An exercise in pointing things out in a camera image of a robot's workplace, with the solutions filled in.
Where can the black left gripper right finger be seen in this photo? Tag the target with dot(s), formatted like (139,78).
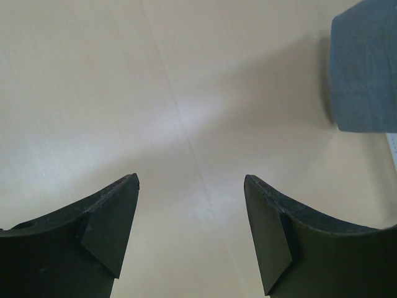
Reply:
(303,252)

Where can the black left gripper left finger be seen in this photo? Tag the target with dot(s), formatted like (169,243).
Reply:
(99,223)

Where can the grey long sleeve shirt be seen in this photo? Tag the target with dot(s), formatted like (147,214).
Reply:
(362,68)

